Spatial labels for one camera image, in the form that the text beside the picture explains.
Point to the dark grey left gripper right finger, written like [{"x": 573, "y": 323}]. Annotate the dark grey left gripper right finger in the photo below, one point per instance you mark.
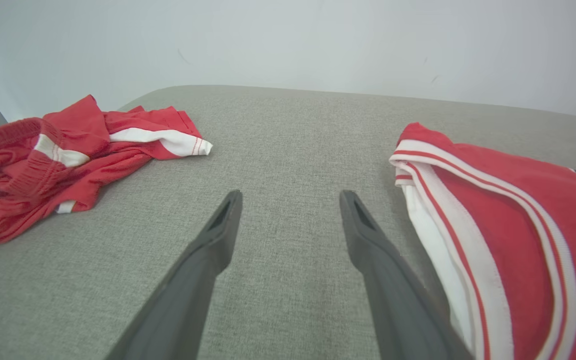
[{"x": 388, "y": 290}]

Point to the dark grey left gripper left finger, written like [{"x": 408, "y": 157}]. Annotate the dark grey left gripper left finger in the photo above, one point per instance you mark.
[{"x": 203, "y": 270}]

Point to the red and white jersey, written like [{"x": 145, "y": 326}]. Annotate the red and white jersey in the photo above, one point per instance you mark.
[{"x": 508, "y": 225}]

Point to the red shorts with white stripes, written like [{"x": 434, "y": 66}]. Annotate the red shorts with white stripes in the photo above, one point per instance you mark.
[{"x": 28, "y": 175}]

